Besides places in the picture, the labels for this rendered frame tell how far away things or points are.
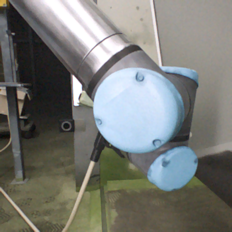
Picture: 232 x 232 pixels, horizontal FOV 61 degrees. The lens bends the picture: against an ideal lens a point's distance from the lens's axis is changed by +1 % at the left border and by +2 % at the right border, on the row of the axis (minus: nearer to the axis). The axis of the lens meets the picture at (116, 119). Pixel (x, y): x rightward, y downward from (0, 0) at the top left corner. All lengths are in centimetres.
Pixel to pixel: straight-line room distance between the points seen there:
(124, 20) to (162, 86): 123
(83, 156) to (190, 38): 100
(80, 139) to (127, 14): 88
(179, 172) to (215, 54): 71
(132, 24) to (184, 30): 54
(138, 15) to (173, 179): 119
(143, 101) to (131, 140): 4
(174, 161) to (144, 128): 16
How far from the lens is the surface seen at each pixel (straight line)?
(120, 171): 150
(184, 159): 36
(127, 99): 19
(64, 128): 136
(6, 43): 168
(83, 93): 60
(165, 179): 36
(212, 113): 100
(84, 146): 141
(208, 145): 103
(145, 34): 141
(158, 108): 19
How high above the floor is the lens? 81
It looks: 11 degrees down
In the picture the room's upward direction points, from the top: straight up
